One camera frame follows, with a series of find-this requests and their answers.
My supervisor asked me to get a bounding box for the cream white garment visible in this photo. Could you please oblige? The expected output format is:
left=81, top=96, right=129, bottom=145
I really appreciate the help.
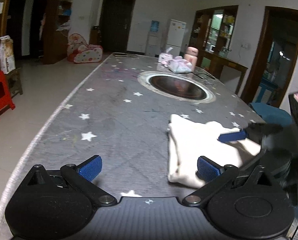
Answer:
left=167, top=114, right=260, bottom=189

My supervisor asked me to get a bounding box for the blue sofa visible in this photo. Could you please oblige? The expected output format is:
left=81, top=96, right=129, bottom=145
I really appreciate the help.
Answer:
left=249, top=102, right=293, bottom=126

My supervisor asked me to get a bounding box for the round black induction cooktop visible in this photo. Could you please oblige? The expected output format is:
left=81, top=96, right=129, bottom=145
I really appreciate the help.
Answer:
left=137, top=71, right=216, bottom=104

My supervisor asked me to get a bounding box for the dark wooden side table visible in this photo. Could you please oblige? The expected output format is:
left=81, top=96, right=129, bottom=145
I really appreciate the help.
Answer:
left=201, top=50, right=248, bottom=95

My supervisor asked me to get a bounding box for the pink insulated bottle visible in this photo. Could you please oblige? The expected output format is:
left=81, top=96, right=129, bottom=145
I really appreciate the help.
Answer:
left=184, top=47, right=199, bottom=71

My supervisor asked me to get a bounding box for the pink wet wipes pack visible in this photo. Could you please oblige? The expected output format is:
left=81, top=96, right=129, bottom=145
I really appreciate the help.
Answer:
left=167, top=56, right=192, bottom=73

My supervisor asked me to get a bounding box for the white tissue box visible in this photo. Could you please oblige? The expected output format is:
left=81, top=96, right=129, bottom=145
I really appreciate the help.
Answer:
left=158, top=47, right=173, bottom=64

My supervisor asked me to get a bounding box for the polka dot kids play tent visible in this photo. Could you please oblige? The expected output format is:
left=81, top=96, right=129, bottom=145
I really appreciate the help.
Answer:
left=67, top=34, right=103, bottom=64

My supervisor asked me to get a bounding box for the small wooden stool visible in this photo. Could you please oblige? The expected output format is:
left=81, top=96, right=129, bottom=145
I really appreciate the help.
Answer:
left=5, top=68, right=23, bottom=98

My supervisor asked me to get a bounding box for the white refrigerator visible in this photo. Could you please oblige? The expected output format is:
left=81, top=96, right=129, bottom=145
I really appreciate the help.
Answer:
left=166, top=19, right=186, bottom=57

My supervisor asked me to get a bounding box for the water dispenser with blue bottle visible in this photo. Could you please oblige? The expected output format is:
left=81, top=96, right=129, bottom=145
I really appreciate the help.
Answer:
left=145, top=20, right=160, bottom=57

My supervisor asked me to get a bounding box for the white printed paper bag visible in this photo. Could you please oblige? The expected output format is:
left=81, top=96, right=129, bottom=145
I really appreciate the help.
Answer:
left=0, top=35, right=16, bottom=74

